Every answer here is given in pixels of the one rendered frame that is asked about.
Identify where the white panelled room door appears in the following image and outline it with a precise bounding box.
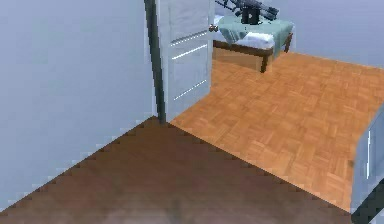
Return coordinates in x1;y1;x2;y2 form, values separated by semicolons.
143;0;216;125

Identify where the wooden bed with white mattress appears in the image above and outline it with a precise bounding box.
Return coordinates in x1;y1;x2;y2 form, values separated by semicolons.
211;13;295;74

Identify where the pale green blanket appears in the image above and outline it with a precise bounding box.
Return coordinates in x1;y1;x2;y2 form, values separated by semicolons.
217;14;295;56

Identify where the black telescope on stand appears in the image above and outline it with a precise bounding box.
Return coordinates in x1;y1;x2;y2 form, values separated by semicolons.
214;0;280;25

